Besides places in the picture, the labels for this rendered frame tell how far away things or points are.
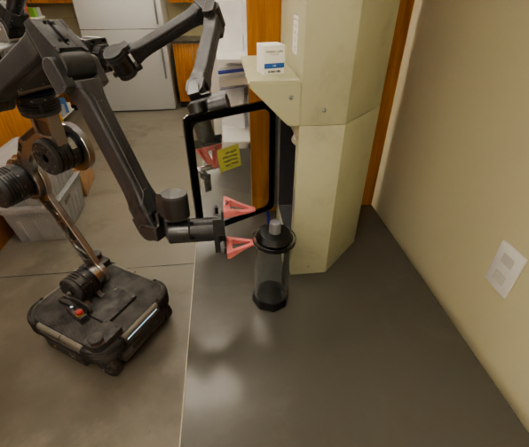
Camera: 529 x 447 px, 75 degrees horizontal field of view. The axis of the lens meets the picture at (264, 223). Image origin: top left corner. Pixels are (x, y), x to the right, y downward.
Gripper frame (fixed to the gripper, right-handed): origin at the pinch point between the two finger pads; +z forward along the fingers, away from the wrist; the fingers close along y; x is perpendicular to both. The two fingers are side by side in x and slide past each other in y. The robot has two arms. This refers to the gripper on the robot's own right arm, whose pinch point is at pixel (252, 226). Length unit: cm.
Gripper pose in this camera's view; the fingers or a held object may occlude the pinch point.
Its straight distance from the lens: 82.7
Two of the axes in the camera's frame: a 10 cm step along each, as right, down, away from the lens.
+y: 0.0, -8.2, -5.7
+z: 9.9, -0.6, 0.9
